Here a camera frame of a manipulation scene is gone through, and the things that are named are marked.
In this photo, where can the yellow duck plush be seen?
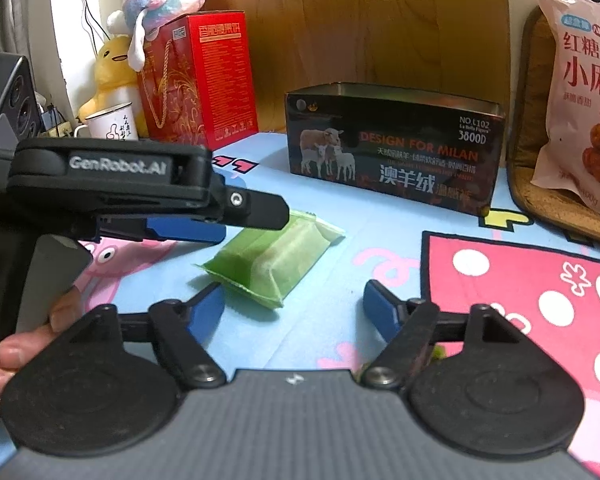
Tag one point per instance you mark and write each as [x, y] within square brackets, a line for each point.
[112, 65]

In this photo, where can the power strip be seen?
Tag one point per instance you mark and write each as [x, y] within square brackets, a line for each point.
[55, 127]

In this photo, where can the printed blanket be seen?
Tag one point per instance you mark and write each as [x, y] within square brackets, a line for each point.
[330, 270]

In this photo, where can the person's left hand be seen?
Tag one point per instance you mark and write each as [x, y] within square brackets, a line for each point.
[15, 360]

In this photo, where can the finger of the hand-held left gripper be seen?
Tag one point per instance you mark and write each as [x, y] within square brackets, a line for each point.
[185, 227]
[260, 207]

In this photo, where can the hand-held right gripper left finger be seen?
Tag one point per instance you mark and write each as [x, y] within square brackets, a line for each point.
[207, 310]

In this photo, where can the green snack packet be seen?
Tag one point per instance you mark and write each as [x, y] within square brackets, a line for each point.
[270, 260]

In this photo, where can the pink snack bag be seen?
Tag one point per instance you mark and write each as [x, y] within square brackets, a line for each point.
[580, 110]

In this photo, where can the red gift box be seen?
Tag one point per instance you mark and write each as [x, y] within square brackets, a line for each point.
[205, 85]

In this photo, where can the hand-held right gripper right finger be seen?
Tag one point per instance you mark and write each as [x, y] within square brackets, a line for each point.
[380, 310]

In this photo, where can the wooden board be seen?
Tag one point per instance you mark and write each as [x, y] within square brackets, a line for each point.
[380, 25]

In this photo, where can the white enamel mug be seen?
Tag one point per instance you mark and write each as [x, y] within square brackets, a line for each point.
[112, 125]

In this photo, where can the black cardboard box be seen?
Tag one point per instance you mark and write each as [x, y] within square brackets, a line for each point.
[395, 160]

